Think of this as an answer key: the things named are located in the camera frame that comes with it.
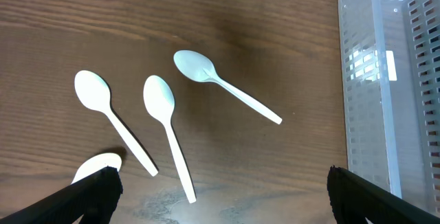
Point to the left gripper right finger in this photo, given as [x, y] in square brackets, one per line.
[356, 200]

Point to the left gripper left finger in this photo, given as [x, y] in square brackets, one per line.
[92, 200]

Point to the white spoon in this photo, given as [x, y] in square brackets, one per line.
[160, 104]
[200, 68]
[97, 163]
[94, 93]

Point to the clear plastic basket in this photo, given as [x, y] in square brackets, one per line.
[392, 127]

